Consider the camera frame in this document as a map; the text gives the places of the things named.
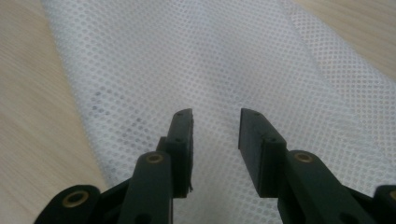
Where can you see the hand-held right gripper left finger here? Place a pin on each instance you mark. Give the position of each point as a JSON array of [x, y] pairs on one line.
[[177, 149]]

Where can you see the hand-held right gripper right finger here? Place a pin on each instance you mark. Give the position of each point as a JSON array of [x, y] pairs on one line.
[[264, 155]]

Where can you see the white mesh laundry bag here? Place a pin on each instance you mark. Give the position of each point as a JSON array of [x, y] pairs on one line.
[[199, 74]]

